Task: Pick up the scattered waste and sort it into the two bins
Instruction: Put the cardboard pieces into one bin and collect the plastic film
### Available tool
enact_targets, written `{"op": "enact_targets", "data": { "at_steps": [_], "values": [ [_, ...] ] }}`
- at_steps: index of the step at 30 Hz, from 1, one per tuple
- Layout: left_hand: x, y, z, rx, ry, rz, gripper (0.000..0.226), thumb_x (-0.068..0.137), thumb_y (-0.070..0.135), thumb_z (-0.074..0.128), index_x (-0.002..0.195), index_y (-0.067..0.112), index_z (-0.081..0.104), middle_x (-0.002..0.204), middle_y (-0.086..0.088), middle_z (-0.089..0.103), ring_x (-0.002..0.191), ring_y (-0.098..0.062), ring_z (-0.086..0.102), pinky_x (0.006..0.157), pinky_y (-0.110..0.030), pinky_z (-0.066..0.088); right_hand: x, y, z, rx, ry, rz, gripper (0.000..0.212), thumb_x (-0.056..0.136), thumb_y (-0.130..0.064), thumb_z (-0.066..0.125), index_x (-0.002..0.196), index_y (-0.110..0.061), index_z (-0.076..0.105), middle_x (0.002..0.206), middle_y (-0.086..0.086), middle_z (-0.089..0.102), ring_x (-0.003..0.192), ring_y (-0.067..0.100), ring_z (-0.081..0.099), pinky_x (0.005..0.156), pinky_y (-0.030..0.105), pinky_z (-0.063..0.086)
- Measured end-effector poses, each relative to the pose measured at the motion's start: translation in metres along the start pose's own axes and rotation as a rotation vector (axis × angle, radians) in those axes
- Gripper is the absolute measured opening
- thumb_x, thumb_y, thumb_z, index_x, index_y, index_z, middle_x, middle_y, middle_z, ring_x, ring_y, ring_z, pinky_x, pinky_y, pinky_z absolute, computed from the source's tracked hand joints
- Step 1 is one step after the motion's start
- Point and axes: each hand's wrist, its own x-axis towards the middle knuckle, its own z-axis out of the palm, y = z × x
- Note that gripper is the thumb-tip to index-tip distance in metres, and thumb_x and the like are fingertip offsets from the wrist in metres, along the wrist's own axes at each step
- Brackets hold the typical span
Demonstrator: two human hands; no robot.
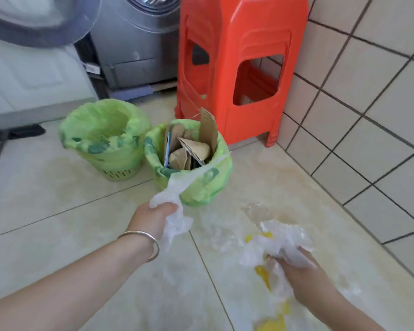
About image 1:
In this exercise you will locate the person's left hand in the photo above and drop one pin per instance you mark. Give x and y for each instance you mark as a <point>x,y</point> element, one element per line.
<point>148,218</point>

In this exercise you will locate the person's right hand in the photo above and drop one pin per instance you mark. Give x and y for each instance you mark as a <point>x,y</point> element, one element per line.
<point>298,275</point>

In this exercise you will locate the person's left fingers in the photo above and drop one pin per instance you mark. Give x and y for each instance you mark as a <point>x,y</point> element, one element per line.
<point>168,208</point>

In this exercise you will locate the person's right fingers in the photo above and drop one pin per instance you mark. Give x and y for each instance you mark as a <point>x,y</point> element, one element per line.
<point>277,263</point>

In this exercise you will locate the clear thin plastic bag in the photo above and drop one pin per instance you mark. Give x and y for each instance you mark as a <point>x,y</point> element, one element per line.
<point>174,199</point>

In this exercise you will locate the white plastic bag yellow print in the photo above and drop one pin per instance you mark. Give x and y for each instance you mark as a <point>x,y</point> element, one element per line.
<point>283,244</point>

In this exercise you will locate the person's left forearm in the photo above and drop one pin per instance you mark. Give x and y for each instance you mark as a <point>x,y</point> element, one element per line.
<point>65,286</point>

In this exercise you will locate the person's right forearm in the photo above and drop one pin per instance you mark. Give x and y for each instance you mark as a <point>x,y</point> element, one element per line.
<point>345,311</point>

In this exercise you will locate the green bin liner bag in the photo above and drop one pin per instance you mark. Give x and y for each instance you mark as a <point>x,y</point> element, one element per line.
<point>100,129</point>
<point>207,184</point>

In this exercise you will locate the crumpled brown paper piece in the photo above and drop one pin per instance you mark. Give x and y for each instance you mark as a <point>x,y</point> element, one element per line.
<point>178,159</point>

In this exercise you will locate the blue and white carton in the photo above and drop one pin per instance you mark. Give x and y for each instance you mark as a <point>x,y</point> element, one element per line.
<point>167,149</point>

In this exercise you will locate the green plastic lattice waste bin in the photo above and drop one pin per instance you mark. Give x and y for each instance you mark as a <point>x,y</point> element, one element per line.
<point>121,173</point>

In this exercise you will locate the folded brown paper carton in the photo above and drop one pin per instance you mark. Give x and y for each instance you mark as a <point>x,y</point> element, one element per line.
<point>195,149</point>

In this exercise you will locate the tall corrugated cardboard piece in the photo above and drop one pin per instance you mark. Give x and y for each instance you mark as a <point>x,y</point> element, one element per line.
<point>208,132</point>

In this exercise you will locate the wooden board under washing machine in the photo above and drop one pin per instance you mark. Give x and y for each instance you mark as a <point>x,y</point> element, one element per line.
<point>165,86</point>

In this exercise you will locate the grey washing machine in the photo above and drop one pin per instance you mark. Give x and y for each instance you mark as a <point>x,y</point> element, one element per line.
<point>138,48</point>

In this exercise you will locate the black floor tool base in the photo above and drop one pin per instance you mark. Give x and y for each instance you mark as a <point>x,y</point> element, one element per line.
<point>19,132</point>

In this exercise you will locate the stack of red plastic stools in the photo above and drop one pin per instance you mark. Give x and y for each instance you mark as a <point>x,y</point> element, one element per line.
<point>234,41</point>

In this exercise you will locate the white cabinet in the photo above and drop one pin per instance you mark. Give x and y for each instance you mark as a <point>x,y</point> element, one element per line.
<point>31,79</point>

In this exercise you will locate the transparent round washing machine door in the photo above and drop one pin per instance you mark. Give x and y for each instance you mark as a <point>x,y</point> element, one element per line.
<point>38,20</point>

